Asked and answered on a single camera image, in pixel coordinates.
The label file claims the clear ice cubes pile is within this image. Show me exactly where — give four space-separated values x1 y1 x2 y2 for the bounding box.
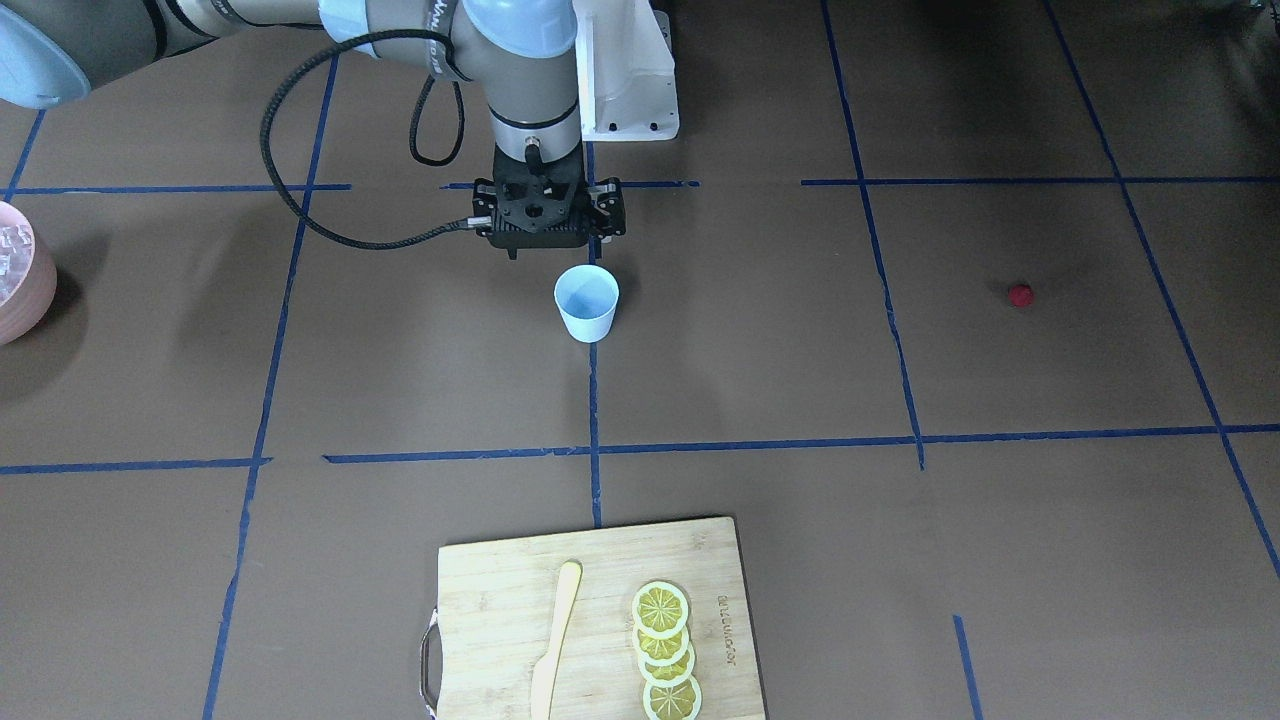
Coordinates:
0 223 36 304

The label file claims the top lemon slice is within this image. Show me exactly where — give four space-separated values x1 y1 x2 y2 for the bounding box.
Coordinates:
630 580 690 641

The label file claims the front lemon slice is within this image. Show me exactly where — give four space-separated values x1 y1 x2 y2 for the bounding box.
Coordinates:
643 676 703 720

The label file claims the bamboo cutting board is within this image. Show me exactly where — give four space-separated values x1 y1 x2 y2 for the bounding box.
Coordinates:
433 516 765 719

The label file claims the light blue cup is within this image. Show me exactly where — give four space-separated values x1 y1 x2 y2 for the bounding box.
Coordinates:
553 264 620 345

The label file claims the yellow plastic knife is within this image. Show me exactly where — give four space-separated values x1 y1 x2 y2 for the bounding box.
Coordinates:
529 560 582 719

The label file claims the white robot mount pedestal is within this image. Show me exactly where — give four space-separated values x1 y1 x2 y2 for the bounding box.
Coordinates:
572 1 680 143

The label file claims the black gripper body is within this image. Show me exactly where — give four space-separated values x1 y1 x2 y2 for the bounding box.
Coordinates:
586 178 627 240

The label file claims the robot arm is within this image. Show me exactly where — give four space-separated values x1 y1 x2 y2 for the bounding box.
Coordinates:
1 1 626 255

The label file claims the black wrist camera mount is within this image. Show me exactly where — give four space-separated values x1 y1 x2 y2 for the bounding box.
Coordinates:
468 145 591 260

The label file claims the black braided cable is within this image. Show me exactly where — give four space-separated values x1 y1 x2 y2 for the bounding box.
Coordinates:
260 28 492 251

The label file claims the lemon slice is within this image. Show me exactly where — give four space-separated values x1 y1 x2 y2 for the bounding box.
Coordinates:
632 628 690 667
630 580 690 641
643 676 703 720
637 644 698 688

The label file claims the red strawberry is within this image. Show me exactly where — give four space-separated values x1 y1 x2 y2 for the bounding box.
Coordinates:
1007 284 1036 307

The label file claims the pink bowl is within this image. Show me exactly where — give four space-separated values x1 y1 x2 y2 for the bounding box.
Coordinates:
1 202 58 345

